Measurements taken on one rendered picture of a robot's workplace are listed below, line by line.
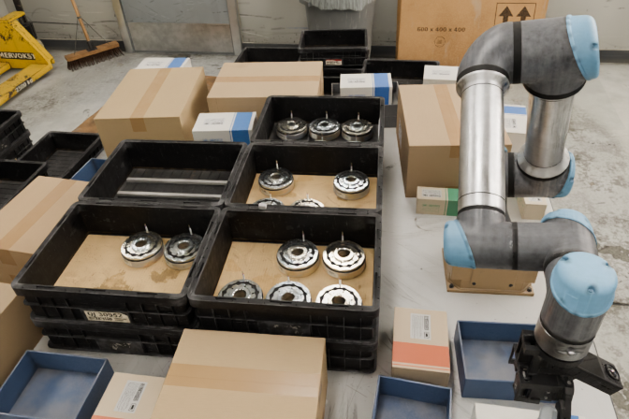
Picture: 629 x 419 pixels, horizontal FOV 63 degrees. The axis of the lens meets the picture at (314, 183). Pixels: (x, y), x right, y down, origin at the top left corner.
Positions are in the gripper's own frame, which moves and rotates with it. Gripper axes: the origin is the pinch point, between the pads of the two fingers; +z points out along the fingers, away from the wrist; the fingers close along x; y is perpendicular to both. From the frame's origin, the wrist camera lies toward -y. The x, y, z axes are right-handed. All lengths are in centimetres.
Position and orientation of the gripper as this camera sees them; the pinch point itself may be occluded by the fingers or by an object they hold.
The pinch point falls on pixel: (546, 413)
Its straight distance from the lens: 103.3
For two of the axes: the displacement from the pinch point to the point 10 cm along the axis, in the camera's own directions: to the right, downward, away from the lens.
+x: -1.7, 6.0, -7.8
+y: -9.8, -0.6, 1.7
